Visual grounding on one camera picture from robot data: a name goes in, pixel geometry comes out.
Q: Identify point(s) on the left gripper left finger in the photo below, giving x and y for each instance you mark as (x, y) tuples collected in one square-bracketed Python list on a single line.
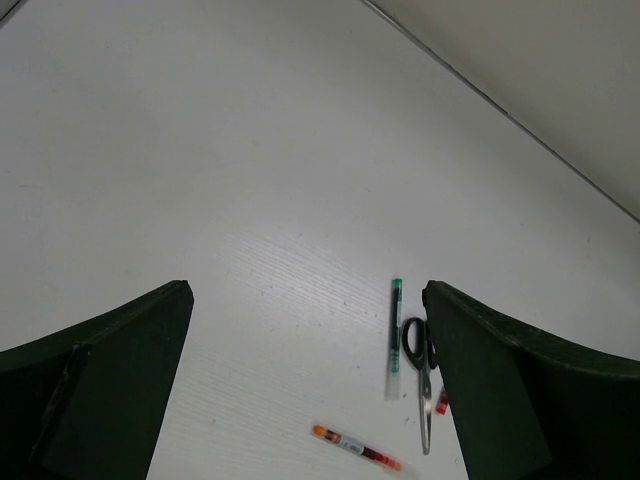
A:
[(88, 401)]

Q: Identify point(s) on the black handled scissors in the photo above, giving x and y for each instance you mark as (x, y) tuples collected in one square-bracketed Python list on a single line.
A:
[(420, 351)]

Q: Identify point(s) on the green pen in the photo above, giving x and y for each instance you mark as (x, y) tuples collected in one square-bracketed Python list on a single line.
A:
[(392, 381)]

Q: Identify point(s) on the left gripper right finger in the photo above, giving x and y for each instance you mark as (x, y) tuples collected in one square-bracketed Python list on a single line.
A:
[(528, 404)]

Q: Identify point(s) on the orange red pen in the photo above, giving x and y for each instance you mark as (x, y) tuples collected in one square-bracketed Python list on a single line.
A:
[(356, 447)]

